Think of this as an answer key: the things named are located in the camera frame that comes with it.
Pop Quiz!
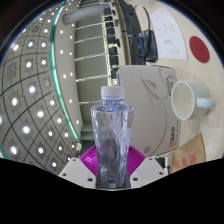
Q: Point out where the flat round red coaster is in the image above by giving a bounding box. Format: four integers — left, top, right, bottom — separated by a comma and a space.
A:
188, 35, 211, 64

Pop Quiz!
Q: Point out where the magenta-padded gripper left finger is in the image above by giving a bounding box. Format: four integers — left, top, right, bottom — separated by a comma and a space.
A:
58, 146, 98, 188

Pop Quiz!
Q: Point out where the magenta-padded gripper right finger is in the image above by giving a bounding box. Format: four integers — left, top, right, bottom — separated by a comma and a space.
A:
126, 146, 166, 188

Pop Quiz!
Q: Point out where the row of black office chairs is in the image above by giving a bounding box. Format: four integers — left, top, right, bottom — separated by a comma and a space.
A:
103, 6, 123, 81

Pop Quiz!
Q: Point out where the long curved conference desk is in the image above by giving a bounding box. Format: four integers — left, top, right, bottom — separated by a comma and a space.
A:
113, 0, 148, 68

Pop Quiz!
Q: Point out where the group of ceiling lights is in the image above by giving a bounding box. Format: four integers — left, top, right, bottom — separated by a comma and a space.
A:
0, 6, 88, 171

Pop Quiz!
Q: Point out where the brown paper envelope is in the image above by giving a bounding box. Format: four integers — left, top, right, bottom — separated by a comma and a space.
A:
169, 132, 207, 175

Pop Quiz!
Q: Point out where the white printed paper sheet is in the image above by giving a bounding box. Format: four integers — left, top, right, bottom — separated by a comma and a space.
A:
148, 6, 189, 62

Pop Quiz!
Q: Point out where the large white cardboard box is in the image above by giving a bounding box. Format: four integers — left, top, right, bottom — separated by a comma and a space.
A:
117, 64, 183, 158

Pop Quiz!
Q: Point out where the white ceramic mug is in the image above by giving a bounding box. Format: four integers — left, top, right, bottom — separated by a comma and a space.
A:
170, 80, 216, 121

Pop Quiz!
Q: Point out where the clear plastic water bottle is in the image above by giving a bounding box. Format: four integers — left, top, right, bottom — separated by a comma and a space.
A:
90, 85, 135, 190

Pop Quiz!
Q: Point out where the black pouch bag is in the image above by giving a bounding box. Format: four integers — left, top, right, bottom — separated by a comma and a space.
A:
134, 29, 159, 64

